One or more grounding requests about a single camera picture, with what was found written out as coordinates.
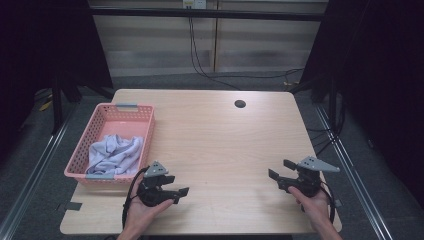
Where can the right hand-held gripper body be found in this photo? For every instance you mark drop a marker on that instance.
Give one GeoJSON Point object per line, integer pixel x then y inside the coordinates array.
{"type": "Point", "coordinates": [306, 183]}

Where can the white wall socket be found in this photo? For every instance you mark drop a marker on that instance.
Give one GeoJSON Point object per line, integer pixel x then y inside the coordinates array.
{"type": "Point", "coordinates": [194, 4]}

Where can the person's left hand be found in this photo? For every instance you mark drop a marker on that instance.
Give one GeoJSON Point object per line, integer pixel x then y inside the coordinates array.
{"type": "Point", "coordinates": [143, 215]}

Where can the small grey tape piece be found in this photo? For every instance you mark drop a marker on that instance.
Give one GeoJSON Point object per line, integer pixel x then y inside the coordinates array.
{"type": "Point", "coordinates": [338, 203]}

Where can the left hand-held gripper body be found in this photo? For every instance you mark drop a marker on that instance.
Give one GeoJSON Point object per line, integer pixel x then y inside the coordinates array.
{"type": "Point", "coordinates": [151, 195]}

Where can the metal floor rail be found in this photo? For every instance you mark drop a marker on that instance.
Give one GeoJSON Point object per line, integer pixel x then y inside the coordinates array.
{"type": "Point", "coordinates": [36, 170]}
{"type": "Point", "coordinates": [353, 180]}

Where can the black horizontal bar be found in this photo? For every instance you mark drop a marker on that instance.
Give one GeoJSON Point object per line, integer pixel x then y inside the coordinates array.
{"type": "Point", "coordinates": [206, 14]}

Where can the white printed t-shirt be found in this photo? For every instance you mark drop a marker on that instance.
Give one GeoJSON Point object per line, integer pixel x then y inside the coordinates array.
{"type": "Point", "coordinates": [113, 155]}

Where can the yellow floor object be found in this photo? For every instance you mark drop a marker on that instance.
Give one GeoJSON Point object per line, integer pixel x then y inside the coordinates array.
{"type": "Point", "coordinates": [45, 105]}

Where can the dark curtain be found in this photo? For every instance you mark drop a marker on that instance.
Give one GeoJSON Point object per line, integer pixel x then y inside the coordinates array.
{"type": "Point", "coordinates": [383, 83]}
{"type": "Point", "coordinates": [43, 46]}

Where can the person's right hand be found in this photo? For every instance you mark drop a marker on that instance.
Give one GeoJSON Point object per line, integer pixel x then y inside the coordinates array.
{"type": "Point", "coordinates": [313, 208]}

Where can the black metal stand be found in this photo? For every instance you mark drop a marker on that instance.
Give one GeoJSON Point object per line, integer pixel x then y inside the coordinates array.
{"type": "Point", "coordinates": [57, 106]}

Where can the pink plastic basket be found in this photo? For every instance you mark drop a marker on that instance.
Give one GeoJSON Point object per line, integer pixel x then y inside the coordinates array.
{"type": "Point", "coordinates": [115, 126]}

